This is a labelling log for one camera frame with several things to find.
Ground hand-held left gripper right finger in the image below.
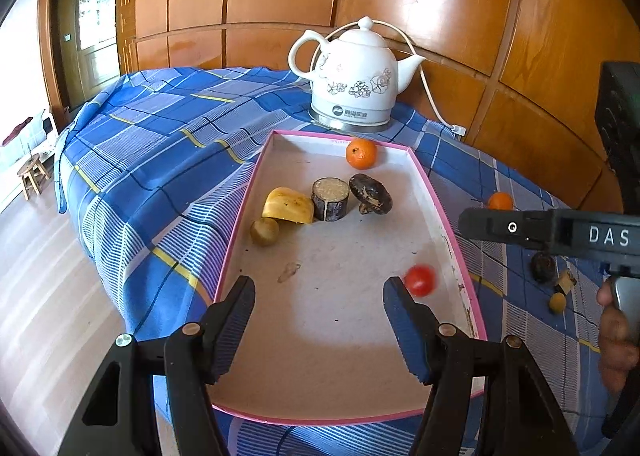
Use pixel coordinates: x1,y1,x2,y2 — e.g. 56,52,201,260
382,276,581,456

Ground dark red cloth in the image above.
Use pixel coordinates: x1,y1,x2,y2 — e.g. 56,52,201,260
1,117,35,147

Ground white low furniture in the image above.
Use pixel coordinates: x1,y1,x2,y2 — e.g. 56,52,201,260
0,108,58,164

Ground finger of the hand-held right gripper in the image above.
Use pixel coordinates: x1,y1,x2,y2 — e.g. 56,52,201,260
457,207,553,252

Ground blue plaid tablecloth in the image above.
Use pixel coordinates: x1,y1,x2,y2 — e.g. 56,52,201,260
54,67,640,456

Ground pink-rimmed cardboard tray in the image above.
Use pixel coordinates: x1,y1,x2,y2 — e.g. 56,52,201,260
202,129,489,426

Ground red cherry tomato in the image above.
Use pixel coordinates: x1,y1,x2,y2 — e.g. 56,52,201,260
404,264,437,298

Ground small wooden stool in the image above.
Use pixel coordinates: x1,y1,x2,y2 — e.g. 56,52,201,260
17,154,52,201

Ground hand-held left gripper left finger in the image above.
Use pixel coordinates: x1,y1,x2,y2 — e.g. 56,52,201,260
59,276,257,456

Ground wooden glass door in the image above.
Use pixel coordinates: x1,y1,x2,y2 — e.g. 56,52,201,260
37,0,126,112

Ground white kettle power cord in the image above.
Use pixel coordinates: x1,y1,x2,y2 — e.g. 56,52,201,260
322,20,456,129

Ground person's right hand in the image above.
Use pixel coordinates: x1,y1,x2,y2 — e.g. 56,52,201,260
596,280,636,396

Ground yellow fruit piece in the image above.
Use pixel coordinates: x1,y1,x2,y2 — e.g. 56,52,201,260
262,187,315,226

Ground white ceramic electric kettle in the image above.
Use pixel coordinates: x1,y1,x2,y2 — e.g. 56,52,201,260
288,16,427,133

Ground round dark brown fruit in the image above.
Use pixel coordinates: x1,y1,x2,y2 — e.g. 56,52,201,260
530,252,556,284

